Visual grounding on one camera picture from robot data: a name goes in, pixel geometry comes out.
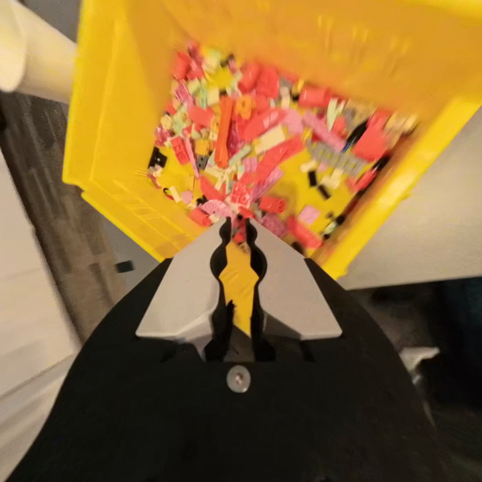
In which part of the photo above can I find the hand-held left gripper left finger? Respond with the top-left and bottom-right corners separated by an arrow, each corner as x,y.
136,218 -> 236,361

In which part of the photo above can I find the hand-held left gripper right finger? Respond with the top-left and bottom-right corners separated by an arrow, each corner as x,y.
246,218 -> 343,361

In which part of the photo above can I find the pile of toy bricks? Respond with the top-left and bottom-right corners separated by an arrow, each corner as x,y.
145,41 -> 420,255

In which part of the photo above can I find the yellow plastic bin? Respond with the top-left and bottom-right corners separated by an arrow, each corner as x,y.
62,0 -> 482,279

